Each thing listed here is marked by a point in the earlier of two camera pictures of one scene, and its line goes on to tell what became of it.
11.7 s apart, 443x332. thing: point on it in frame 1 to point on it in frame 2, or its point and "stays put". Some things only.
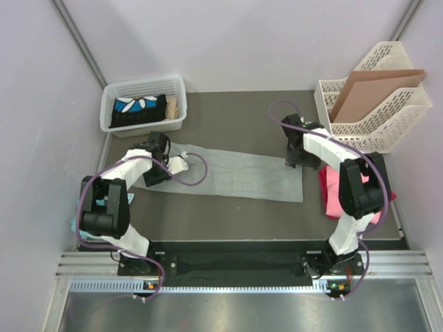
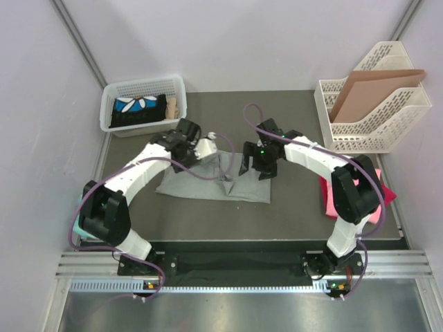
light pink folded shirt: x=333 y=206 stays put
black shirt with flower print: x=132 y=111 stays put
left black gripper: x=150 y=180 to x=192 y=146
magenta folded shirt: x=322 y=175 stays put
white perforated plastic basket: x=142 y=107 stays put
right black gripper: x=293 y=160 to x=252 y=149
